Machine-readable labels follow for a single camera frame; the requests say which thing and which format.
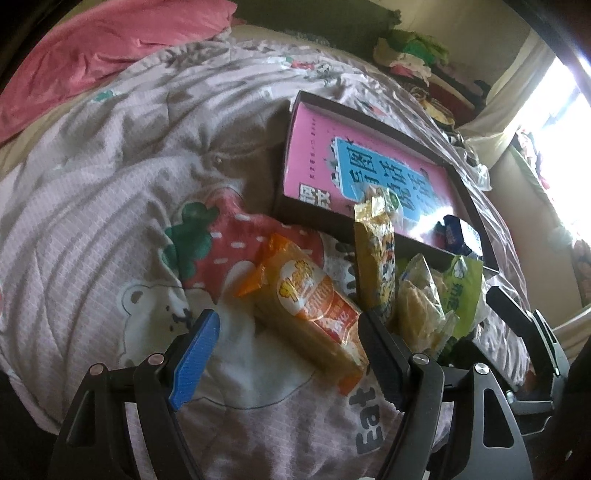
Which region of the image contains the pink pillow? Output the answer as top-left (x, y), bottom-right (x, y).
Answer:
top-left (0, 0), bottom-right (238, 146)

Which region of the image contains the dark green headboard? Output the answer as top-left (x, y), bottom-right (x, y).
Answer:
top-left (231, 0), bottom-right (402, 47)

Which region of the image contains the dark blue snack packet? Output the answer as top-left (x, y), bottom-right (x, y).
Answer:
top-left (438, 215), bottom-right (483, 259)

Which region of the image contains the lime green snack packet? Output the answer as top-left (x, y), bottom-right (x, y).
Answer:
top-left (434, 254), bottom-right (485, 342)

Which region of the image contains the clear packet of yellow crackers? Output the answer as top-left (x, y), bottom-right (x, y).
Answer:
top-left (394, 254), bottom-right (458, 361)

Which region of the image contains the pile of clothes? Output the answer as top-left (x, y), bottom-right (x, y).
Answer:
top-left (372, 30), bottom-right (492, 125)

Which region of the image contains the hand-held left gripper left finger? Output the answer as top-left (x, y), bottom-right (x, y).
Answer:
top-left (51, 309), bottom-right (222, 480)

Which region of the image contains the pink book with blue panel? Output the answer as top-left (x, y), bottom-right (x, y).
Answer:
top-left (283, 102), bottom-right (476, 252)

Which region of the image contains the clear plastic bag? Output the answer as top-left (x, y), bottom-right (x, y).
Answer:
top-left (457, 138), bottom-right (492, 190)

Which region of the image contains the gold yellow snack packet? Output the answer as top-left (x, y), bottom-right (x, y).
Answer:
top-left (353, 187), bottom-right (398, 319)

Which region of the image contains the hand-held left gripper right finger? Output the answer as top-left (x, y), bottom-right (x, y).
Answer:
top-left (358, 310), bottom-right (532, 480)

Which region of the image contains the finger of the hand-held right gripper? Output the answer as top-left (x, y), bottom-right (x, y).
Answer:
top-left (531, 310), bottom-right (572, 398)
top-left (485, 286), bottom-right (543, 370)

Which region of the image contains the dark shallow cardboard box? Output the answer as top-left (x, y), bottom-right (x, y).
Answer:
top-left (272, 90), bottom-right (502, 278)

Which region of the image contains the bright window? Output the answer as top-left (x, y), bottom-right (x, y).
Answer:
top-left (508, 55), bottom-right (591, 259)

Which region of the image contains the white curtain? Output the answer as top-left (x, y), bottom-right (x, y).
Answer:
top-left (457, 39), bottom-right (559, 139)

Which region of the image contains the orange snack packet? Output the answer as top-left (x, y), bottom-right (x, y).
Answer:
top-left (238, 233), bottom-right (370, 395)

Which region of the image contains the beige furniture panel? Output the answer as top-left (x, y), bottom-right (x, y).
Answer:
top-left (489, 145), bottom-right (591, 333)

